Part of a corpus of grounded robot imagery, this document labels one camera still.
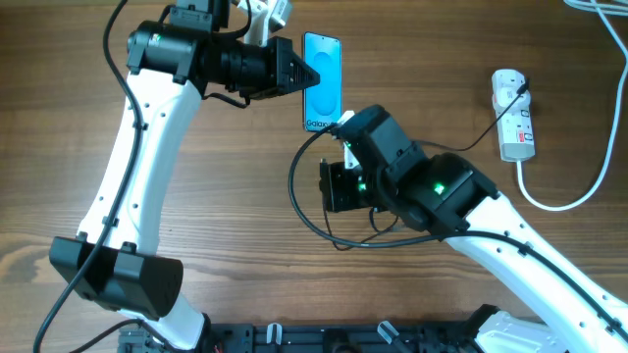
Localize white power strip cord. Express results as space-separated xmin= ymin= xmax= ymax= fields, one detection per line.
xmin=515 ymin=0 xmax=628 ymax=213

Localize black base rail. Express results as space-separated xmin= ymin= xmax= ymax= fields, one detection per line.
xmin=117 ymin=321 xmax=482 ymax=353

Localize white power strip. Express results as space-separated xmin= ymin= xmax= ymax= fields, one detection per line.
xmin=492 ymin=69 xmax=536 ymax=163

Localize black left camera cable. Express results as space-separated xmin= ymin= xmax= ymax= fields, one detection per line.
xmin=31 ymin=0 xmax=254 ymax=353

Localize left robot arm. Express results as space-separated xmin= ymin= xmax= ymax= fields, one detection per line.
xmin=49 ymin=1 xmax=320 ymax=352

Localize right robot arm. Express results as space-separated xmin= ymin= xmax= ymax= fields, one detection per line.
xmin=321 ymin=105 xmax=627 ymax=352

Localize smartphone with cyan screen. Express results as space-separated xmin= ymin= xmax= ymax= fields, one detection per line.
xmin=302 ymin=31 xmax=342 ymax=132

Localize white charger plug adapter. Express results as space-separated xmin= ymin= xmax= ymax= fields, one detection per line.
xmin=493 ymin=83 xmax=531 ymax=116

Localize black USB charging cable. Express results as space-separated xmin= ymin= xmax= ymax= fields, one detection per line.
xmin=321 ymin=77 xmax=531 ymax=252

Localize white cables at corner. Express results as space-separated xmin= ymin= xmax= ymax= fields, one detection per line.
xmin=562 ymin=0 xmax=628 ymax=19

